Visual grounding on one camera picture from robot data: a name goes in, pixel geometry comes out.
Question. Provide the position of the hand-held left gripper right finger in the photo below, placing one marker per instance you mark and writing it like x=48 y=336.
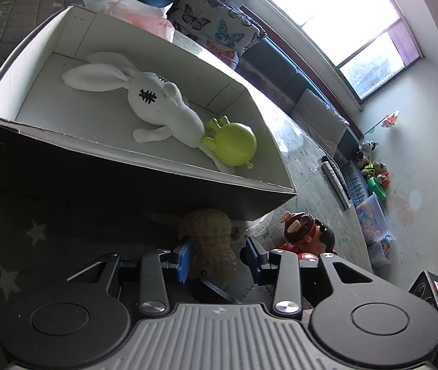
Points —
x=252 y=260

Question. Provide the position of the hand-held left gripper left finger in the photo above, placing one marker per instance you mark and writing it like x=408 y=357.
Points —
x=186 y=262

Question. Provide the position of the tan peanut plush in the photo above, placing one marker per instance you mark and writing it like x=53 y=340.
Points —
x=211 y=239

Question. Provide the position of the red round toy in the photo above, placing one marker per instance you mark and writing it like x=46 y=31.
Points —
x=304 y=256

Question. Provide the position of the doll with red headphones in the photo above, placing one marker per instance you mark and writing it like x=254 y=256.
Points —
x=303 y=229

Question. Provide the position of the dark cardboard box white inside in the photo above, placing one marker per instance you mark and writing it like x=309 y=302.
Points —
x=87 y=123

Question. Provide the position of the small clear plastic bin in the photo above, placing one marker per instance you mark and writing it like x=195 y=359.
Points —
x=381 y=252

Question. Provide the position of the clear plastic storage bin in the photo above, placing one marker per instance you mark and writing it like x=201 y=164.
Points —
x=373 y=219

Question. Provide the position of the white remote control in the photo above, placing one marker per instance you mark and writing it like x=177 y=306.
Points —
x=336 y=183

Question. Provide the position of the green round plastic toy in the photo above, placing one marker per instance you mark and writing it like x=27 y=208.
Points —
x=234 y=142

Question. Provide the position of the orange plush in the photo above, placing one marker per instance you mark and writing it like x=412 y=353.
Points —
x=384 y=173

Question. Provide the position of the yellow green plush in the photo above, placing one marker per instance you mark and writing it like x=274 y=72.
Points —
x=369 y=169

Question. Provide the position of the grey cushion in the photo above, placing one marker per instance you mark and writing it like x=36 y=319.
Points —
x=319 y=119

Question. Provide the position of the black and white plush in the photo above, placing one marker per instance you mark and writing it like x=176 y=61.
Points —
x=369 y=148

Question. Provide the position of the white rabbit plush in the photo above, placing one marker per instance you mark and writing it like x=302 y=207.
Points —
x=153 y=100

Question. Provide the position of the dark teal sofa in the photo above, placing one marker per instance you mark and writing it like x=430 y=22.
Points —
x=280 y=69

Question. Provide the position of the colourful pinwheel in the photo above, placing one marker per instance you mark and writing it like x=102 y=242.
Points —
x=390 y=119

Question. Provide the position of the butterfly print cushion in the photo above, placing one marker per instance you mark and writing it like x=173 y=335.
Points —
x=211 y=23

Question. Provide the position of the pink tissue pack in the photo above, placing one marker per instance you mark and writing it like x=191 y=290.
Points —
x=145 y=19

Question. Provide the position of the window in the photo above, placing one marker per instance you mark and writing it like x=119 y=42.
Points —
x=319 y=0

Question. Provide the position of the grey quilted star mat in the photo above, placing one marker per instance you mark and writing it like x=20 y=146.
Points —
x=10 y=38

